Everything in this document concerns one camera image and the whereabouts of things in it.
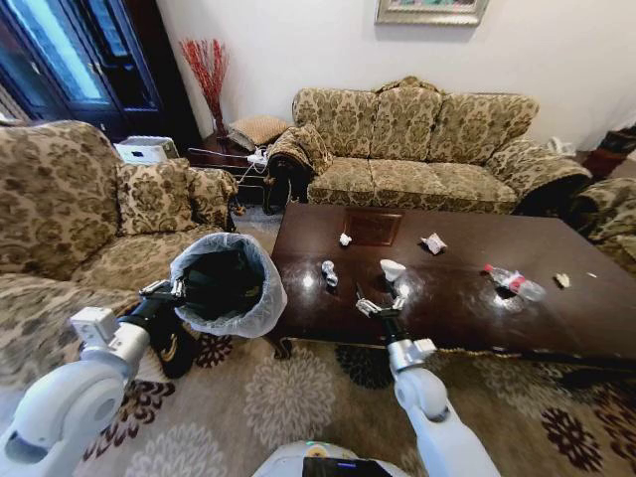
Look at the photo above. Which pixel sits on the large floral armchair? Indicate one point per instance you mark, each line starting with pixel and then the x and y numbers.
pixel 54 223

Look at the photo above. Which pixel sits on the tan woven cushion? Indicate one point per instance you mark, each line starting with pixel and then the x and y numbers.
pixel 257 129

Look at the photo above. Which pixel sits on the floral three-seat sofa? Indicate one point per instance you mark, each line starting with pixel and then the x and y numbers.
pixel 417 149

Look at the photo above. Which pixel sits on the dark glass-door cabinet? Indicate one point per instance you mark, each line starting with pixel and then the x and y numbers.
pixel 74 59

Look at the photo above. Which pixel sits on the crumpled white paper ball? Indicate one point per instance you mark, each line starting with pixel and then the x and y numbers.
pixel 345 239

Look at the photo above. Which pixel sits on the white robot front shell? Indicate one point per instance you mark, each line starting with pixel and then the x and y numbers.
pixel 333 459

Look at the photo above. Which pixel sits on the clear bottle with red label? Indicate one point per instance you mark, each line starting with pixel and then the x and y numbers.
pixel 515 282

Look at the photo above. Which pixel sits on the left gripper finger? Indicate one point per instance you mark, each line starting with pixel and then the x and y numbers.
pixel 177 289
pixel 155 287

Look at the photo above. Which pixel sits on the floral armchair with dark trim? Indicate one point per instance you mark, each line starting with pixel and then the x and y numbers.
pixel 608 218

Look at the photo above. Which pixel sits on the crumpled white red wrapper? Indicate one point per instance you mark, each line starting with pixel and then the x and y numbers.
pixel 433 242

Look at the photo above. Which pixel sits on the dark wooden side table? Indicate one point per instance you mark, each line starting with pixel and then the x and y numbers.
pixel 226 159

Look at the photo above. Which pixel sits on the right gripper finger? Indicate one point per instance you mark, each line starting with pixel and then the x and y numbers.
pixel 399 299
pixel 365 303

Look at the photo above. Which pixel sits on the white power strip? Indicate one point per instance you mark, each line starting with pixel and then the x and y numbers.
pixel 257 157

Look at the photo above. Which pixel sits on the black bin with white bag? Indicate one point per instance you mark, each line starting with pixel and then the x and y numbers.
pixel 226 283

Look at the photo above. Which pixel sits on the small beige paper scrap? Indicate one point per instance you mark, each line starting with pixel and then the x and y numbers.
pixel 561 279

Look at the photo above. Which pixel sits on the floral square cushion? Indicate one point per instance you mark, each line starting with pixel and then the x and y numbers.
pixel 154 196

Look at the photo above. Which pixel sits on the red branches in vase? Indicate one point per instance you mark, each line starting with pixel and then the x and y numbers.
pixel 211 84

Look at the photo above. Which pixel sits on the white air purifier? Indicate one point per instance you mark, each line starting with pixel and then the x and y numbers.
pixel 144 150

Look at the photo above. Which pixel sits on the crumpled silver foil wrapper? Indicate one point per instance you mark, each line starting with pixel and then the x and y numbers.
pixel 329 273

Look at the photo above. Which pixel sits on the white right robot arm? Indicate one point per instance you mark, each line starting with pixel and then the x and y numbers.
pixel 437 412

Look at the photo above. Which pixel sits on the dark red wooden stand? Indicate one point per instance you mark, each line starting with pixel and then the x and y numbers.
pixel 612 149

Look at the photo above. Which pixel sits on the small white device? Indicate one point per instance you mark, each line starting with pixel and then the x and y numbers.
pixel 561 146

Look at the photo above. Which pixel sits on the dark wooden coffee table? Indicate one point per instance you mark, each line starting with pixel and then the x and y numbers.
pixel 447 293

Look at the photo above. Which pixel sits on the grey floral rug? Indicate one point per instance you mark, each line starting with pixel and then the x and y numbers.
pixel 298 397

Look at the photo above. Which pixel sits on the crushed white paper cup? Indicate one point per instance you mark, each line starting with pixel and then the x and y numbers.
pixel 392 268

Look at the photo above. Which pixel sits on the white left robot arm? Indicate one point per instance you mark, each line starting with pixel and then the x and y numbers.
pixel 74 397

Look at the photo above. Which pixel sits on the silver framed picture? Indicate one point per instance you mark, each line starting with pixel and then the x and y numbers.
pixel 431 11

